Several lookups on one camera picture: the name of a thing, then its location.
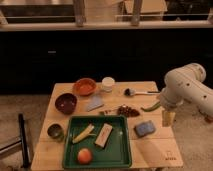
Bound blue sponge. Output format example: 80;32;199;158
134;120;156;137

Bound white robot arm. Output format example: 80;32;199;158
158;63;213;127

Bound orange bowl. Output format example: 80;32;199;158
73;78;96;96

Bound bunch of red grapes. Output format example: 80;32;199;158
100;105;140;117

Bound white cup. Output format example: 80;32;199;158
101;77;115;92

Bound grey cloth piece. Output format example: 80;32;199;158
86;96;104;112

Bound green tray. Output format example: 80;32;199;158
62;115;132;169

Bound red apple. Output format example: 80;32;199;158
77;148;93;164

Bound black metal stand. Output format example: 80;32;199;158
0;114;30;169

